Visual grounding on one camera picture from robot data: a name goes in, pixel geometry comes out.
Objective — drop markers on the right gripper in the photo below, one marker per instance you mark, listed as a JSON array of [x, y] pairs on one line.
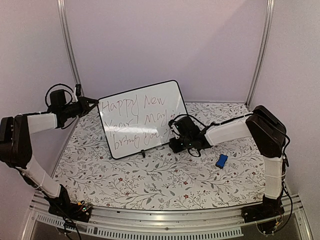
[[174, 147]]

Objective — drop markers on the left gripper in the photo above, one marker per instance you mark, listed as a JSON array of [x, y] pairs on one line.
[[84, 105]]

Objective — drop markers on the blue whiteboard eraser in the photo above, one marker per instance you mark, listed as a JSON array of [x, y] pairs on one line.
[[221, 161]]

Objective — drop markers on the white whiteboard black frame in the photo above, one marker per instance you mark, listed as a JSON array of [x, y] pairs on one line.
[[137, 120]]

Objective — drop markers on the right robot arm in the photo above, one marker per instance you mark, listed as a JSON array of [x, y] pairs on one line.
[[267, 131]]

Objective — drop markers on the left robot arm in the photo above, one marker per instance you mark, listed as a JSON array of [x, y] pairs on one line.
[[63, 103]]

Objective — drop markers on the floral patterned table mat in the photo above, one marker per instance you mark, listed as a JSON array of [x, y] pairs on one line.
[[160, 179]]

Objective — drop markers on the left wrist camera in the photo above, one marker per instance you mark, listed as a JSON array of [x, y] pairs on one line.
[[77, 92]]

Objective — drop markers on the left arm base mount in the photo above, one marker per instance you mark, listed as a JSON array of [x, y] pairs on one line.
[[80, 211]]

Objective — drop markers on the left aluminium corner post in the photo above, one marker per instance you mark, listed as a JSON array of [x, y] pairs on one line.
[[61, 6]]

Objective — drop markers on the aluminium corner post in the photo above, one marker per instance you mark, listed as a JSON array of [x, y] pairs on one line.
[[270, 4], [61, 6]]

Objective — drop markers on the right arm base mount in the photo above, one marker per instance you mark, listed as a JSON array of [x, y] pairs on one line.
[[268, 215]]

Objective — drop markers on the front aluminium rail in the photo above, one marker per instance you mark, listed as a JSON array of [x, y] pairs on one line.
[[106, 223]]

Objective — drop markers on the right aluminium corner post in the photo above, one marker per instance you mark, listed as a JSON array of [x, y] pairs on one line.
[[270, 4]]

